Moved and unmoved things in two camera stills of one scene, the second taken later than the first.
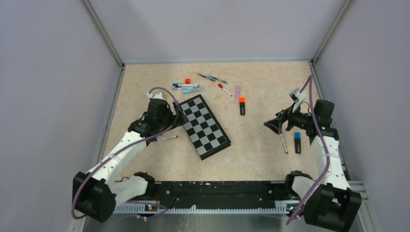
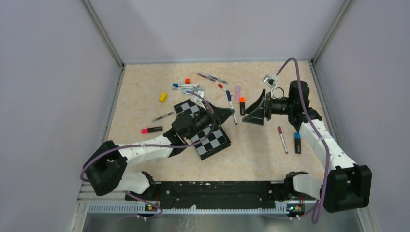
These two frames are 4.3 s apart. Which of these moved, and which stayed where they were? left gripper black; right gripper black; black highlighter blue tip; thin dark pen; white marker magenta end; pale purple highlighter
Moved: left gripper black; right gripper black
Stayed: white marker magenta end; thin dark pen; black highlighter blue tip; pale purple highlighter
